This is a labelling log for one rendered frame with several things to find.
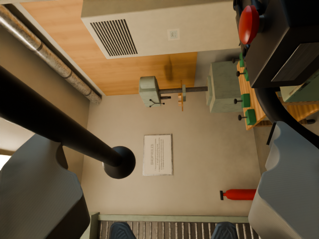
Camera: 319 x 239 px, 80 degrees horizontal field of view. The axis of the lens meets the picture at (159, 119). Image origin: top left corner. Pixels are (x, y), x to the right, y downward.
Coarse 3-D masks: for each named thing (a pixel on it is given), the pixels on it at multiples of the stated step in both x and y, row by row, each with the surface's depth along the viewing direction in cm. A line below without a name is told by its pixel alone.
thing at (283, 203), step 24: (288, 144) 9; (312, 144) 9; (288, 168) 8; (312, 168) 8; (264, 192) 7; (288, 192) 7; (312, 192) 7; (264, 216) 6; (288, 216) 6; (312, 216) 6
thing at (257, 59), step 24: (264, 0) 17; (288, 0) 13; (312, 0) 13; (264, 24) 16; (288, 24) 12; (312, 24) 12; (264, 48) 16; (288, 48) 14; (312, 48) 14; (264, 72) 17; (288, 72) 17; (312, 72) 17
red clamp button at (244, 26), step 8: (248, 8) 15; (248, 16) 15; (256, 16) 15; (240, 24) 17; (248, 24) 15; (256, 24) 15; (240, 32) 17; (248, 32) 15; (256, 32) 16; (248, 40) 16
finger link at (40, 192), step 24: (24, 144) 9; (48, 144) 9; (24, 168) 8; (48, 168) 8; (0, 192) 7; (24, 192) 7; (48, 192) 7; (72, 192) 7; (0, 216) 6; (24, 216) 6; (48, 216) 6; (72, 216) 6
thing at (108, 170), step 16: (0, 80) 5; (16, 80) 6; (0, 96) 6; (16, 96) 6; (32, 96) 7; (0, 112) 6; (16, 112) 6; (32, 112) 7; (48, 112) 7; (32, 128) 7; (48, 128) 8; (64, 128) 9; (80, 128) 10; (64, 144) 10; (80, 144) 11; (96, 144) 12; (112, 160) 16; (128, 160) 19; (112, 176) 20
